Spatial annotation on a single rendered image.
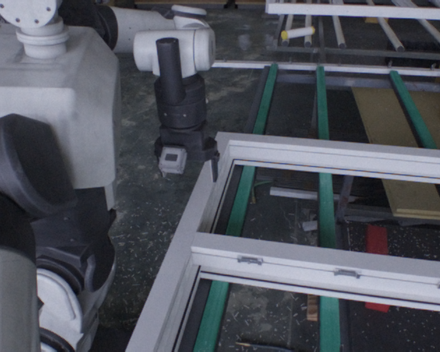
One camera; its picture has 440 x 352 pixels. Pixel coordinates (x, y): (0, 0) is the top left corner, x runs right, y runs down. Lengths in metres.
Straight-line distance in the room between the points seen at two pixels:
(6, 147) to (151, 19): 0.55
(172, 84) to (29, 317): 0.39
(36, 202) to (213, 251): 0.47
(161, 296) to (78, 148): 0.33
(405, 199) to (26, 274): 1.28
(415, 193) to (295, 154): 0.57
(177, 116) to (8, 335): 0.44
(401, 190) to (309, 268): 0.79
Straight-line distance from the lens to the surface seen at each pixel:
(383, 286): 0.78
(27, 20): 0.47
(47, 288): 0.75
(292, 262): 0.72
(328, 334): 0.72
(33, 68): 0.49
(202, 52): 0.58
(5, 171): 0.32
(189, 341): 0.71
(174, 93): 0.57
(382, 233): 1.27
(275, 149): 1.05
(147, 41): 0.60
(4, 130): 0.33
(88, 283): 0.74
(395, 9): 3.06
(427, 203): 1.44
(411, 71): 1.94
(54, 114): 0.43
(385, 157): 1.08
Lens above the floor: 1.48
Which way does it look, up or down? 37 degrees down
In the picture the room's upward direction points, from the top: 2 degrees counter-clockwise
